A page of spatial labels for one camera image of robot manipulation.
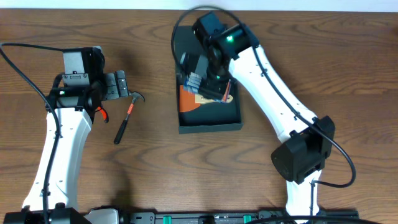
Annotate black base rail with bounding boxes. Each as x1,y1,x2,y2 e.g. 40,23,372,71
119,210,359,224

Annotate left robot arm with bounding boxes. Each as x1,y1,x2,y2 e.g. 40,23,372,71
4,68,130,223

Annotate red handled pliers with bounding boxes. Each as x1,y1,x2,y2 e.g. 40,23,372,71
95,106,109,123

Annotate dark green lidded box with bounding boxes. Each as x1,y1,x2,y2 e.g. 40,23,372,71
175,26,243,134

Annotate blue precision screwdriver set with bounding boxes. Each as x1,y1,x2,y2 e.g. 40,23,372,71
182,72,231,103

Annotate orange scraper wooden handle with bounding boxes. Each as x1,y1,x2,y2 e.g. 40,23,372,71
178,85,217,113

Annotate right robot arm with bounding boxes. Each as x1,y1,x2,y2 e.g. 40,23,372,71
171,12,335,216

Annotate left black cable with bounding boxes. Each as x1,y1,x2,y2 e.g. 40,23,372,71
0,42,66,224

